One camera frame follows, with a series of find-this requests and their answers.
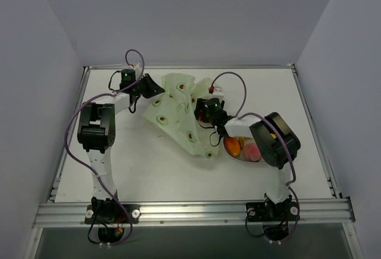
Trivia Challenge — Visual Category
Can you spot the pink fake peach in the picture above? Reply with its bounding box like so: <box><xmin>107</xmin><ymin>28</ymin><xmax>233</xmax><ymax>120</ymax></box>
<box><xmin>242</xmin><ymin>143</ymin><xmax>262</xmax><ymax>162</ymax></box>

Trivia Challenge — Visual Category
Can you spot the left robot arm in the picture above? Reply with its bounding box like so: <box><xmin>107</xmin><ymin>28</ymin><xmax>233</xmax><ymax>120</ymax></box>
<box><xmin>77</xmin><ymin>68</ymin><xmax>165</xmax><ymax>223</ymax></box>

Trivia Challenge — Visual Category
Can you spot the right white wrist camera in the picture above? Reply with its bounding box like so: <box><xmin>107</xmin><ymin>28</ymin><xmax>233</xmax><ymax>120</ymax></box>
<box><xmin>208</xmin><ymin>86</ymin><xmax>224</xmax><ymax>102</ymax></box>

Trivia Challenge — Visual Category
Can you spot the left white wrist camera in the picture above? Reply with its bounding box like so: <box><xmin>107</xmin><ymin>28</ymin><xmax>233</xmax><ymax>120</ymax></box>
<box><xmin>130</xmin><ymin>61</ymin><xmax>143</xmax><ymax>78</ymax></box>

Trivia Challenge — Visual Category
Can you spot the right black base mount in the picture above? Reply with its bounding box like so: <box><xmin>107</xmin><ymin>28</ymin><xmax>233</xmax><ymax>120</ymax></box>
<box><xmin>245</xmin><ymin>201</ymin><xmax>300</xmax><ymax>245</ymax></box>

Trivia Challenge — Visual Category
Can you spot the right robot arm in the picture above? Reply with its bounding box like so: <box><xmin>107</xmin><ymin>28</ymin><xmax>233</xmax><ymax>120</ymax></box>
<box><xmin>194</xmin><ymin>98</ymin><xmax>301</xmax><ymax>219</ymax></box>

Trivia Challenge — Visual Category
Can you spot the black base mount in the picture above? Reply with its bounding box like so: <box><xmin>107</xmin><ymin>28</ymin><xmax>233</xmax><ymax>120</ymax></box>
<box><xmin>245</xmin><ymin>201</ymin><xmax>300</xmax><ymax>245</ymax></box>
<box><xmin>84</xmin><ymin>200</ymin><xmax>140</xmax><ymax>245</ymax></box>

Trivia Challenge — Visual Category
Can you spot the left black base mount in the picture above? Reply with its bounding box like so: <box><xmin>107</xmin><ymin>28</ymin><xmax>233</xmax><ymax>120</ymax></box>
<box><xmin>84</xmin><ymin>200</ymin><xmax>140</xmax><ymax>245</ymax></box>

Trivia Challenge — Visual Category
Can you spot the aluminium front rail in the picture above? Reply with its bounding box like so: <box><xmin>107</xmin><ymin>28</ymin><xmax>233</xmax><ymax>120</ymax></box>
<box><xmin>33</xmin><ymin>199</ymin><xmax>355</xmax><ymax>228</ymax></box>

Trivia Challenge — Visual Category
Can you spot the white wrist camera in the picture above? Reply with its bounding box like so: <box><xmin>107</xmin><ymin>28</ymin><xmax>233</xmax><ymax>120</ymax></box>
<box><xmin>208</xmin><ymin>86</ymin><xmax>224</xmax><ymax>102</ymax></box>
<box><xmin>130</xmin><ymin>61</ymin><xmax>143</xmax><ymax>78</ymax></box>

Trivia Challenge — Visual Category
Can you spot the aluminium table edge frame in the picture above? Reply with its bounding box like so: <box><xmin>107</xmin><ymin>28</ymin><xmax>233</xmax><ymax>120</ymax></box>
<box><xmin>47</xmin><ymin>64</ymin><xmax>343</xmax><ymax>203</ymax></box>

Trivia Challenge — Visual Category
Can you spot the yellow fake banana bunch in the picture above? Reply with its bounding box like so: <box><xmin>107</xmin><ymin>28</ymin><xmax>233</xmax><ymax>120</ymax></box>
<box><xmin>238</xmin><ymin>137</ymin><xmax>255</xmax><ymax>149</ymax></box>

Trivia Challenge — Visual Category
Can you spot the white oval plate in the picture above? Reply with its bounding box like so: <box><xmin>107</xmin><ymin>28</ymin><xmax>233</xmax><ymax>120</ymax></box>
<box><xmin>223</xmin><ymin>137</ymin><xmax>266</xmax><ymax>165</ymax></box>

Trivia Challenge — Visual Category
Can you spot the orange fake fruit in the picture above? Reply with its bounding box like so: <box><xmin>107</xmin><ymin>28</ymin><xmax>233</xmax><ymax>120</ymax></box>
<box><xmin>224</xmin><ymin>137</ymin><xmax>241</xmax><ymax>157</ymax></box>

